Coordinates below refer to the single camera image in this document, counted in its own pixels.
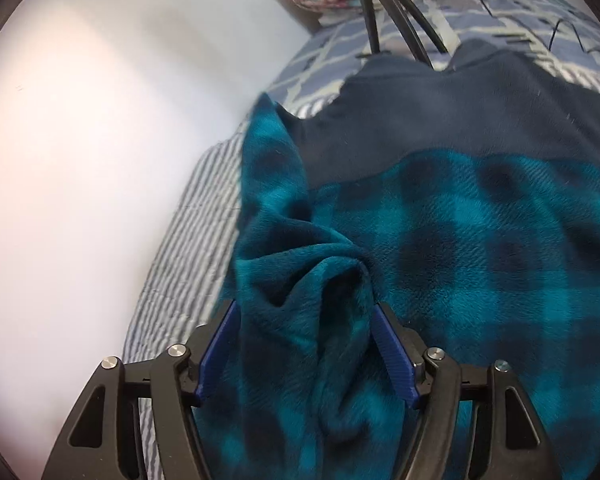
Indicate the teal plaid fleece jacket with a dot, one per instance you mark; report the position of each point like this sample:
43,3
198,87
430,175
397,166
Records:
430,259

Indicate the black tripod stand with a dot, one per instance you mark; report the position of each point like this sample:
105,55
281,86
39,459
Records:
400,12

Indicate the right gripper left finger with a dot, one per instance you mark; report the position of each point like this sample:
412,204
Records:
101,436

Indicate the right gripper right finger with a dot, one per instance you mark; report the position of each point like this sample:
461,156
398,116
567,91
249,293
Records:
507,439

